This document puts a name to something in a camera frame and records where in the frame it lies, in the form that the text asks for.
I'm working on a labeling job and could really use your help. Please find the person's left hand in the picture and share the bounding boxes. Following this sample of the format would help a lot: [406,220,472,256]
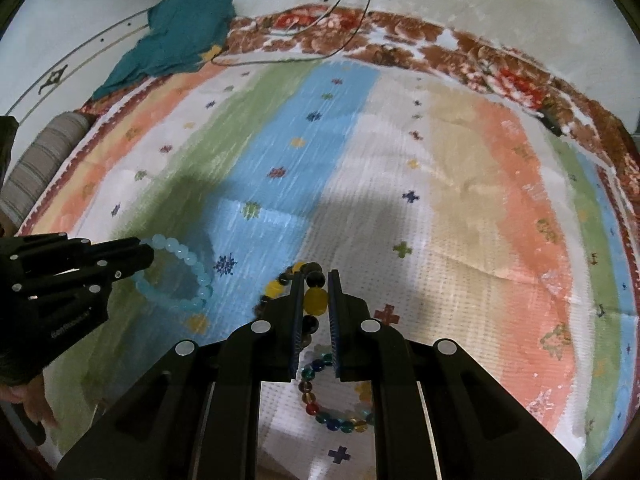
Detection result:
[0,374,57,431]

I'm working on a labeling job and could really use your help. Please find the light blue bead bracelet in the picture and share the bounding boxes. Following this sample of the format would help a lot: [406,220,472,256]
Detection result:
[132,233,215,314]

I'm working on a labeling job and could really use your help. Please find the yellow and black bead bracelet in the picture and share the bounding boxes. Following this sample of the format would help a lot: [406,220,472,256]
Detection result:
[257,260,331,352]

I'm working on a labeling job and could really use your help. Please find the multicolour glass bead bracelet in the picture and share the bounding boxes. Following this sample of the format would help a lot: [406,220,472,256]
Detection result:
[298,352,376,434]

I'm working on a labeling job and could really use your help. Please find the black charger adapter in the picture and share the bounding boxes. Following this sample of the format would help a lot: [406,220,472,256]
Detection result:
[539,109,564,137]

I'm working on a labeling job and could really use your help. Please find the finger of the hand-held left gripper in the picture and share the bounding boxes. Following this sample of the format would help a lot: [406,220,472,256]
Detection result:
[65,236,152,264]
[70,250,155,295]

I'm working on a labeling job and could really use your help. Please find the grey striped pillow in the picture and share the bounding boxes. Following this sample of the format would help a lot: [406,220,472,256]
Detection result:
[0,112,97,232]

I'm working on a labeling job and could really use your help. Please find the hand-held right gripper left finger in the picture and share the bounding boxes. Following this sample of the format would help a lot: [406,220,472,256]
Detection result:
[55,270,307,480]

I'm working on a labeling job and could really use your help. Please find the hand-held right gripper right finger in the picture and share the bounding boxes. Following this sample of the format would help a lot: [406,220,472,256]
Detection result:
[327,269,584,480]

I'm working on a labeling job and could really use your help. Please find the teal cloth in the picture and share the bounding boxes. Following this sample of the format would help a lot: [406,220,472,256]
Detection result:
[91,0,237,101]

